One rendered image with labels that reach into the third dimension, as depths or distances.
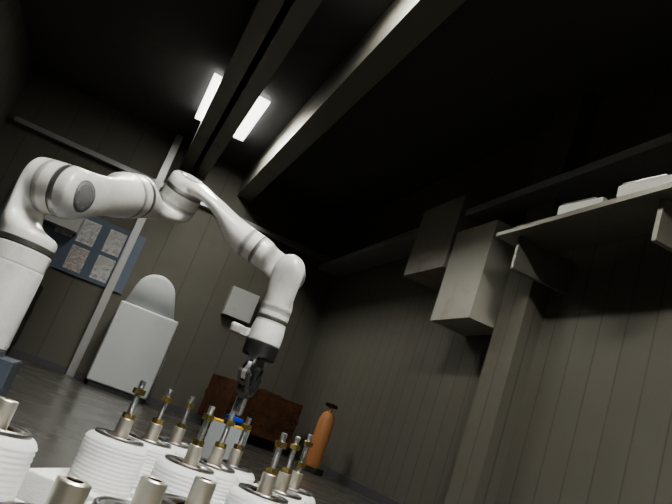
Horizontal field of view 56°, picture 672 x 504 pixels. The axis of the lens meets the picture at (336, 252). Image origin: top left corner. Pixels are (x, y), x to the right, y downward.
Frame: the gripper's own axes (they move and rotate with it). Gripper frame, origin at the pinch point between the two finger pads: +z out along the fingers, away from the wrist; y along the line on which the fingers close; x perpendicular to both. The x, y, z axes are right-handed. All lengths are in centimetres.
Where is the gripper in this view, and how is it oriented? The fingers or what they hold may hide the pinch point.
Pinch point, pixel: (239, 406)
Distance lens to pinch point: 141.5
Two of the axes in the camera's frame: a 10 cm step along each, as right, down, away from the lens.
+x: -9.4, -2.8, 2.0
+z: -3.3, 9.1, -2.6
